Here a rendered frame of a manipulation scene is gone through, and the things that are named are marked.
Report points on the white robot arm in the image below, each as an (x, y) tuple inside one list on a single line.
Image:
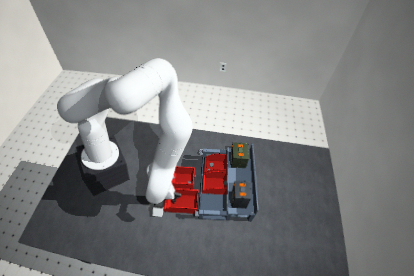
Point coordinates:
[(128, 94)]

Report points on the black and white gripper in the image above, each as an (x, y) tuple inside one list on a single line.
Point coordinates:
[(172, 195)]

